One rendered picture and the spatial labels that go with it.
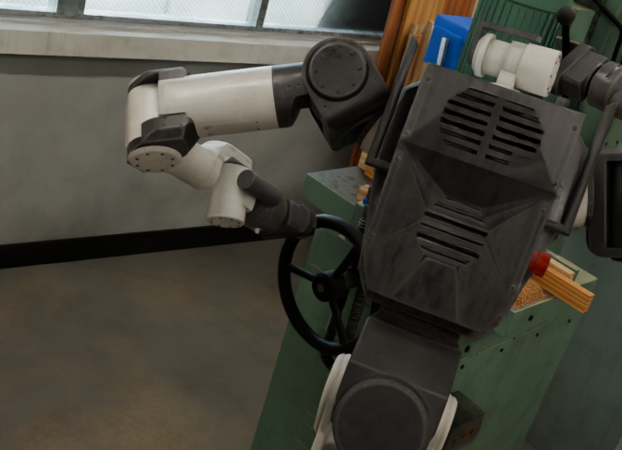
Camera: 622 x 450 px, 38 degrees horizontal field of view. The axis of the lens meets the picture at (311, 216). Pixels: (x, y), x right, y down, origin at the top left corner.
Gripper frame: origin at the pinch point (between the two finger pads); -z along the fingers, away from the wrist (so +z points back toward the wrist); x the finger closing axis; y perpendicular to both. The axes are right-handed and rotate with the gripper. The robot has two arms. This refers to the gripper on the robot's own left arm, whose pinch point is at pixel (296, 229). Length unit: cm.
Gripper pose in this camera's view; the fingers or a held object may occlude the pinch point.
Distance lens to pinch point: 173.9
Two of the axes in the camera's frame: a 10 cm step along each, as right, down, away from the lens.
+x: 8.7, -0.9, -4.8
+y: 0.8, -9.4, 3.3
